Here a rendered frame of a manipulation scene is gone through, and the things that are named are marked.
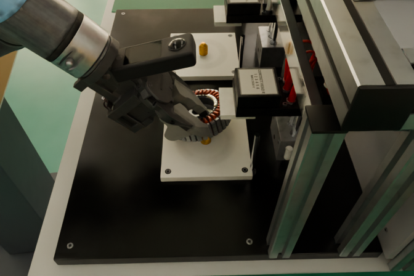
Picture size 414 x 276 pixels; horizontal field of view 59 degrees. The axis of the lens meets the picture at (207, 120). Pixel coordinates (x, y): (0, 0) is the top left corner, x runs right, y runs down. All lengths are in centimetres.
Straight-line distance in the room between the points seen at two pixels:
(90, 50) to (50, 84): 157
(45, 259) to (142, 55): 33
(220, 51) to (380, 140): 40
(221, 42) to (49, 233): 52
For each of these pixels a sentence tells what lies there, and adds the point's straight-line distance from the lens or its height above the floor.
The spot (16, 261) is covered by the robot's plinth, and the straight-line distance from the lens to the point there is 150.
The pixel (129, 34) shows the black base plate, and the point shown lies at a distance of 90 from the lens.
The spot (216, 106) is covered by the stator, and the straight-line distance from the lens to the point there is 61.
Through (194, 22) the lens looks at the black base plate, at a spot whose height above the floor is 77.
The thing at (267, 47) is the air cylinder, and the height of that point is 82.
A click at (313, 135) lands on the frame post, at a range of 32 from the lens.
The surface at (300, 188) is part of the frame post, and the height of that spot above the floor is 96.
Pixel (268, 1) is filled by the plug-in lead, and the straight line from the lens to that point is 73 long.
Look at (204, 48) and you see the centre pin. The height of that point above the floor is 80.
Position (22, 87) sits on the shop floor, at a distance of 208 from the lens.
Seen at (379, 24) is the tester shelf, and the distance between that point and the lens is 33.
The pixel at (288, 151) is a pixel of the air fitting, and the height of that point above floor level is 81.
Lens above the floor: 128
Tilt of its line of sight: 49 degrees down
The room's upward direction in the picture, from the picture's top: straight up
